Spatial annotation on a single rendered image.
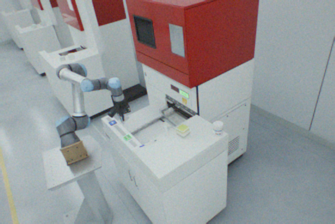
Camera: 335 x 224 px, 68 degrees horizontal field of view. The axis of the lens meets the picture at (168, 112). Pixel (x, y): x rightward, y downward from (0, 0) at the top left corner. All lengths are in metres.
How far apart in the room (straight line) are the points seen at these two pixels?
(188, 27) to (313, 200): 1.99
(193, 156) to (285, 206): 1.29
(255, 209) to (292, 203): 0.36
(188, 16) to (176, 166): 0.97
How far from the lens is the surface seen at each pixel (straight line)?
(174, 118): 2.20
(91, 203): 2.50
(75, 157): 2.12
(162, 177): 1.63
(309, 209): 2.79
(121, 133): 2.03
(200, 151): 1.75
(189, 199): 2.00
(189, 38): 1.77
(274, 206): 2.72
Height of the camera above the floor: 2.19
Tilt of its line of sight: 35 degrees down
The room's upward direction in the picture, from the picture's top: 8 degrees counter-clockwise
